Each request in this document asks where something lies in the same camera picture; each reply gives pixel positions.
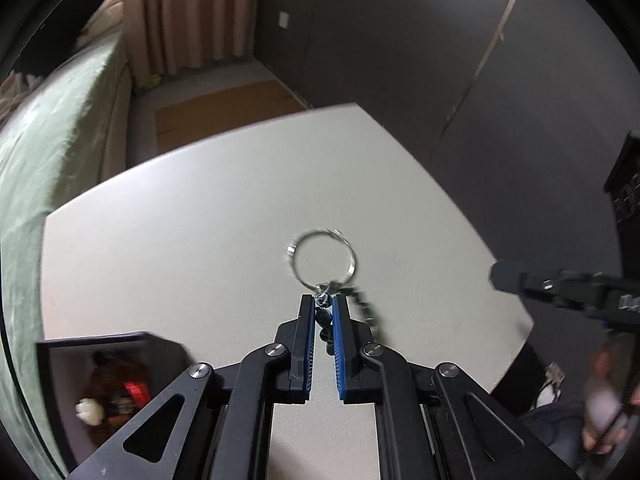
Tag pink curtain right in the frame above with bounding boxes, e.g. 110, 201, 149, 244
124, 0, 257, 87

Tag black jewelry box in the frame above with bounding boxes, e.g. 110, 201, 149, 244
36, 332, 192, 470

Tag green bed blanket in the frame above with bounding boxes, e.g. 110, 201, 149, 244
1, 32, 132, 479

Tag white wall socket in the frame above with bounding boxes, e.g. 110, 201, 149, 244
278, 11, 290, 30

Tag silver ring dark bead bracelet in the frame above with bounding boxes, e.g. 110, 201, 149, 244
285, 227, 382, 356

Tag brown rudraksha bead bracelet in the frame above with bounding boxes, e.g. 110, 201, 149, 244
74, 351, 154, 428

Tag brown cardboard floor sheet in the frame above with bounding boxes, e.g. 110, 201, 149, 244
155, 80, 305, 154

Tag person's right hand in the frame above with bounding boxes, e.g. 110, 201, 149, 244
582, 334, 634, 454

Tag white side table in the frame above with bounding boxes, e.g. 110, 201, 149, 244
39, 102, 535, 480

